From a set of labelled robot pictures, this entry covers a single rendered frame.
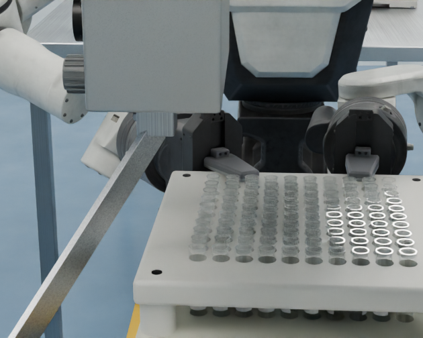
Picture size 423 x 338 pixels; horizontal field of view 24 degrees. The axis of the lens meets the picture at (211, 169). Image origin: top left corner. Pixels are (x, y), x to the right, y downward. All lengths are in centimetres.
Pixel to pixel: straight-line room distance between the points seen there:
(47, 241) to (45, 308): 170
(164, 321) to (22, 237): 279
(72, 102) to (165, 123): 40
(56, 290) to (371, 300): 23
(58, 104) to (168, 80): 41
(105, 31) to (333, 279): 25
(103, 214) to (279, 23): 63
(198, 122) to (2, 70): 33
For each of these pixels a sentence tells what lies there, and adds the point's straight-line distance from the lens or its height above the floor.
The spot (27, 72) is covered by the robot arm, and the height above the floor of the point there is 109.
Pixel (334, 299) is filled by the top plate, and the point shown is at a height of 104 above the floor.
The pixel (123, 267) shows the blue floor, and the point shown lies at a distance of 323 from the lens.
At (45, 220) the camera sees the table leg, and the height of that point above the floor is 46.
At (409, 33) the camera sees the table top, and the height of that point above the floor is 90.
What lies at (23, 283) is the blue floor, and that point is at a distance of 317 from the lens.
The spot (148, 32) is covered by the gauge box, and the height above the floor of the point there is 121.
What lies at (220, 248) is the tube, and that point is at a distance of 75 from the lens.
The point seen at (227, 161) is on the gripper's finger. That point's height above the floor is 106.
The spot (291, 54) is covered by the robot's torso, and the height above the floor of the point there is 107.
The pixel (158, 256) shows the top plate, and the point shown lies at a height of 105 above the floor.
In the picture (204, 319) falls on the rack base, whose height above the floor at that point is 100.
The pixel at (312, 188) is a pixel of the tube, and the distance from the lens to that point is 86.
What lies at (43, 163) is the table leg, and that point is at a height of 60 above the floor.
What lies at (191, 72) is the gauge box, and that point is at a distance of 74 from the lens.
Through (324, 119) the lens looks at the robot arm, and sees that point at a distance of 112.
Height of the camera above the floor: 135
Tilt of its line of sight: 19 degrees down
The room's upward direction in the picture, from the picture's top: straight up
